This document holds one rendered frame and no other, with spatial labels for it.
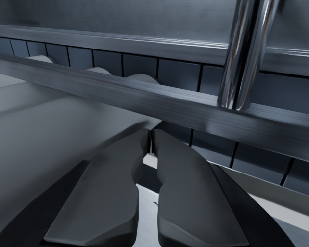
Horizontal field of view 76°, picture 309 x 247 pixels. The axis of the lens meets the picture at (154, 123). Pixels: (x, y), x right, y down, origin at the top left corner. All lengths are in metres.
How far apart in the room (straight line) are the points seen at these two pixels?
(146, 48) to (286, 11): 0.11
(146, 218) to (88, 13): 0.27
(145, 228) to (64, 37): 0.26
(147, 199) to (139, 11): 0.22
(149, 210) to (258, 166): 0.15
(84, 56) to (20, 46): 0.12
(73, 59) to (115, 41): 0.06
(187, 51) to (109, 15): 0.13
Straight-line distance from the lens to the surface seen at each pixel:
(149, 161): 0.17
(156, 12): 0.23
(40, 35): 0.29
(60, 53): 0.26
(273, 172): 0.18
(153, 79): 0.17
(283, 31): 0.20
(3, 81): 0.24
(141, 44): 0.19
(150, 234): 0.31
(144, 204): 0.27
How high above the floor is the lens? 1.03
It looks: 51 degrees down
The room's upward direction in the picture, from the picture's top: 127 degrees counter-clockwise
